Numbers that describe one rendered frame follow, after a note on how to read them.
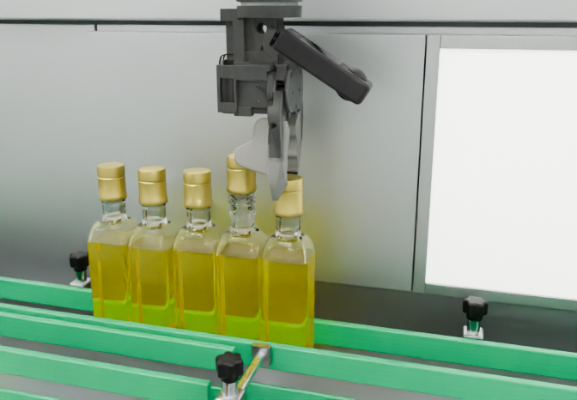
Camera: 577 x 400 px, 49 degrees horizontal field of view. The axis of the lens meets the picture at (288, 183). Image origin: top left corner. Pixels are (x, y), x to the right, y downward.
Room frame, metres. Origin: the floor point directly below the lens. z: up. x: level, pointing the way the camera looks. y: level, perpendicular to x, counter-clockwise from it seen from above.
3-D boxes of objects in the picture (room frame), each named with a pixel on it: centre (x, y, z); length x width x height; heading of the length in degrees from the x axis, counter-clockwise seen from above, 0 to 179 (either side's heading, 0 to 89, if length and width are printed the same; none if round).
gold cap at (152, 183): (0.75, 0.17, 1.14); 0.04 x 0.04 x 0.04
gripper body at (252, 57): (0.72, 0.03, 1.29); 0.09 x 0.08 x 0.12; 75
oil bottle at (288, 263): (0.71, 0.00, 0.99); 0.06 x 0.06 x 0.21; 75
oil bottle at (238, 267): (0.73, 0.06, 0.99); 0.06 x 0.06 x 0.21; 74
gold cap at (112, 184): (0.77, 0.22, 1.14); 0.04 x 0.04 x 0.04
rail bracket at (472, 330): (0.72, -0.23, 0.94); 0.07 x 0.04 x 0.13; 164
